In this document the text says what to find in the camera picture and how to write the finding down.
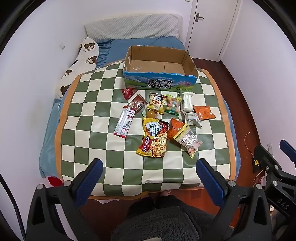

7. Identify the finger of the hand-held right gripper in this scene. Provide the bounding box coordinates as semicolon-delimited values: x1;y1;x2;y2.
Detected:
253;144;284;178
279;139;296;163

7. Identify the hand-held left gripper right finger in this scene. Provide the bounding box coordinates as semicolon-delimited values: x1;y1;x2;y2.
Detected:
196;158;271;241

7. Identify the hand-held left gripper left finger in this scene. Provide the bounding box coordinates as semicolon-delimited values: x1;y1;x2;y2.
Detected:
28;159;103;241

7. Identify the clear yellow-edged snack packet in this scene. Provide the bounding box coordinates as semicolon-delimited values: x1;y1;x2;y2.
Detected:
173;124;203;159

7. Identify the orange snack packet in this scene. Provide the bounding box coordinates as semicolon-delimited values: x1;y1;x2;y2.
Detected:
193;105;216;121
166;118;185;140

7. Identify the small white grey snack packet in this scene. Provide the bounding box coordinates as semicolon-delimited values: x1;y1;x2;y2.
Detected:
183;110;202;128

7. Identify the long white red snack packet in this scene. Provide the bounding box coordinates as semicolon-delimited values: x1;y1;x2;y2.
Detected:
113;105;136;139

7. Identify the yellow instant noodle packet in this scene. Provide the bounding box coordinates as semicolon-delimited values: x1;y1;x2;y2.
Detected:
136;117;170;158

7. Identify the white snack bar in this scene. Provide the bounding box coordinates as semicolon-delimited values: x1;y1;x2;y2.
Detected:
179;92;194;112

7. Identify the colourful candy ball bag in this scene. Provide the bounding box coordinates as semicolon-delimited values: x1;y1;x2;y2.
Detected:
164;94;182;116

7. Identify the yellow panda snack packet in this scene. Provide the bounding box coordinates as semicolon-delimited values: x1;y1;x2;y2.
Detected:
147;93;167;114

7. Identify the cardboard box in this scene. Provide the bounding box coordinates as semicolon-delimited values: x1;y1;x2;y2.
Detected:
123;46;199;91

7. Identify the red cloth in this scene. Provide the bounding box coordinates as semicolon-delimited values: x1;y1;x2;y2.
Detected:
47;176;64;187

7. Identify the green white checkered mat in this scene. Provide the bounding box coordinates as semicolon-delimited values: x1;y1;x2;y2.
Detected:
55;59;238;200

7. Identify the person's dark fleece clothing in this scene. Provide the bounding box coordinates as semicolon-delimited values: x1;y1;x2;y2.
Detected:
110;195;223;241

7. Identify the round brown bun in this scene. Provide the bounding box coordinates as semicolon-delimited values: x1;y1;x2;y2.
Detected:
145;109;160;119

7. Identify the brown red snack packet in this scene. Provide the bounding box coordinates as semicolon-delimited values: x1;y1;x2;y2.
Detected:
128;94;148;115

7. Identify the small red snack packet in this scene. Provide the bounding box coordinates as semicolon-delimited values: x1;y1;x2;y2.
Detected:
122;88;137;100

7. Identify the white bear print pillow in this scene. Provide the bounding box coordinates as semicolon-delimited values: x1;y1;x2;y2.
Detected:
54;37;100;99

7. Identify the blue bedsheet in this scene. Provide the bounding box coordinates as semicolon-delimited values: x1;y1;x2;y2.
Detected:
39;36;241;179

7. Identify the white door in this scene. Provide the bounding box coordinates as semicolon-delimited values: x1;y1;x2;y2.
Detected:
188;0;239;62

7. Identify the grey white pillow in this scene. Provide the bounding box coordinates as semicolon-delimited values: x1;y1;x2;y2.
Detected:
84;14;180;42

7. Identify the thin wire with yellow tag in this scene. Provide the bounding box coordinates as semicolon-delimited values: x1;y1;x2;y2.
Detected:
244;132;263;167

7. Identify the black cable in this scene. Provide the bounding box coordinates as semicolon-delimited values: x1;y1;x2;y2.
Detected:
0;173;27;241

